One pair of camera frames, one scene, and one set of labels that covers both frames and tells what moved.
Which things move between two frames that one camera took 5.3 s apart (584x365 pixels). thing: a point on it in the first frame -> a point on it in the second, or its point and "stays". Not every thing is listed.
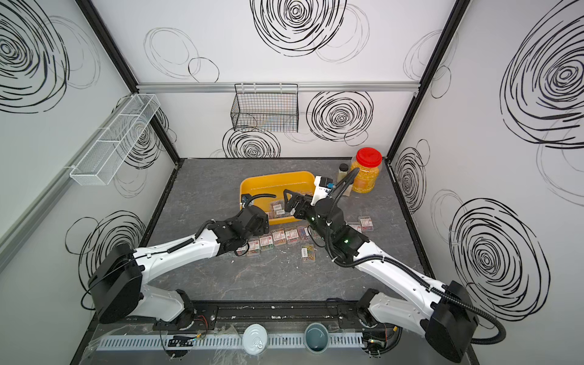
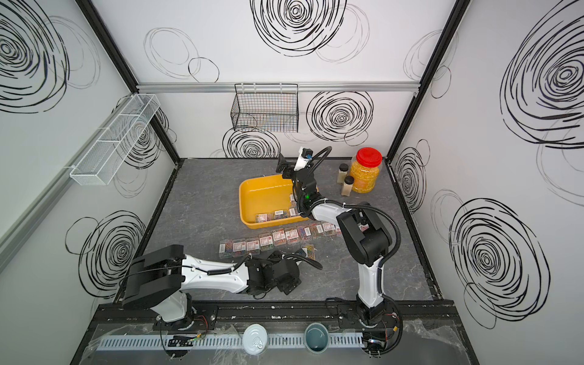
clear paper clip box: (254, 248) stays
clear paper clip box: (303, 233) stays
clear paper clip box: (266, 242) stays
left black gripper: (265, 227) -> (292, 285)
